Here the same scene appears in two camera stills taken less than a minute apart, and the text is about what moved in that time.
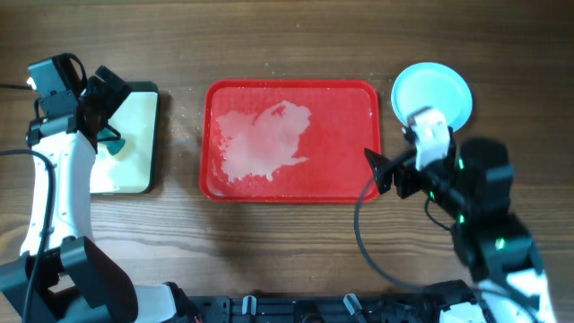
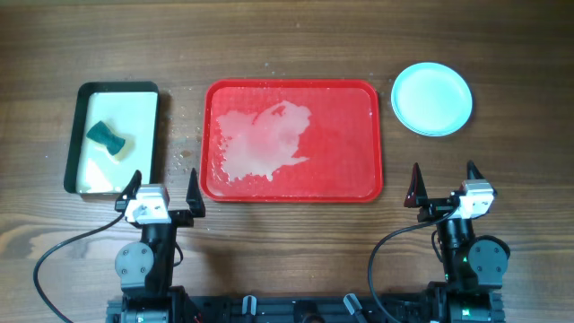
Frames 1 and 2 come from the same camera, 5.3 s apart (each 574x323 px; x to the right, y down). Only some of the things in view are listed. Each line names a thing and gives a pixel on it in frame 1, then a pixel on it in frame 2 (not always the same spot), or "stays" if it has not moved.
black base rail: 427,307 stays
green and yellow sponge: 114,145 stays
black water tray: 134,170 stays
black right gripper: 383,169 to 436,208
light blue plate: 432,84 stays
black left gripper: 96,84 to 183,218
